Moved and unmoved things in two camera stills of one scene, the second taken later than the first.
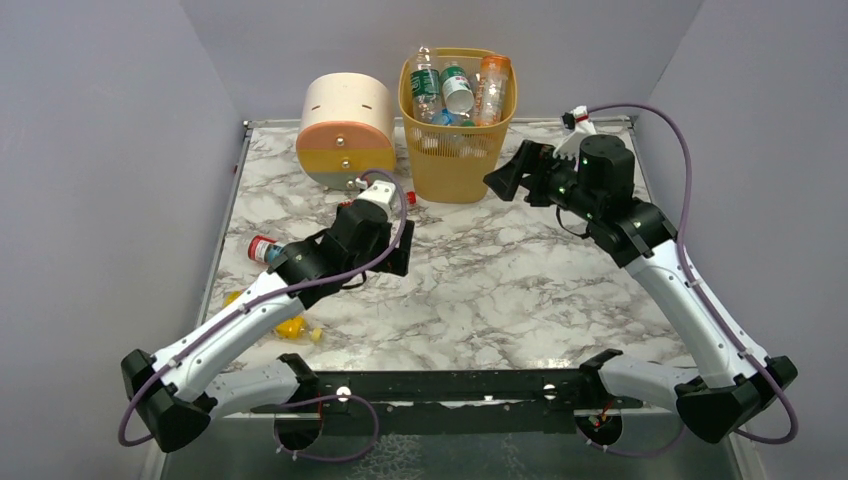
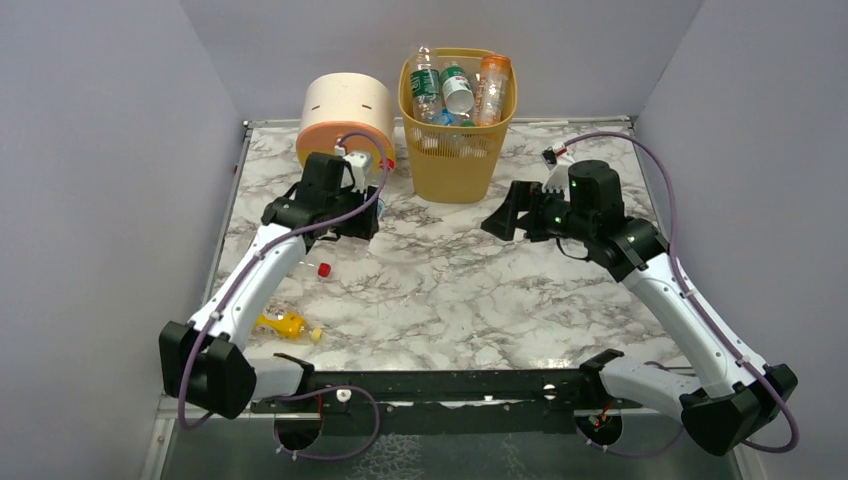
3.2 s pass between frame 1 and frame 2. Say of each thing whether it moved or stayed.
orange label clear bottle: stayed
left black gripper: moved
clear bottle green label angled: stayed
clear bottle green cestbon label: stayed
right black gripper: moved
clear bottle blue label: stayed
